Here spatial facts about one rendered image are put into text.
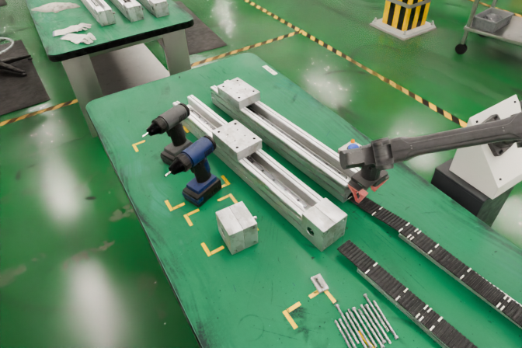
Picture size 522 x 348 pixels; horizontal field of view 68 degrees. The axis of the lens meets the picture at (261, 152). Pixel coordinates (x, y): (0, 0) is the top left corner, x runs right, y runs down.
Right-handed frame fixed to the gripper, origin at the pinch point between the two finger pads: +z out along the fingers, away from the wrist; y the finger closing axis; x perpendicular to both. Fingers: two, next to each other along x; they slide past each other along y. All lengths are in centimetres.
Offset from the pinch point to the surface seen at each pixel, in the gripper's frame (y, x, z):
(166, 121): 39, -57, -16
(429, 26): -301, -155, 78
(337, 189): 5.2, -7.5, 0.1
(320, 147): -2.3, -23.4, -3.8
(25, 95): 68, -306, 81
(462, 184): -33.2, 15.8, 4.9
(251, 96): 0, -62, -7
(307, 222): 24.1, -1.8, -3.1
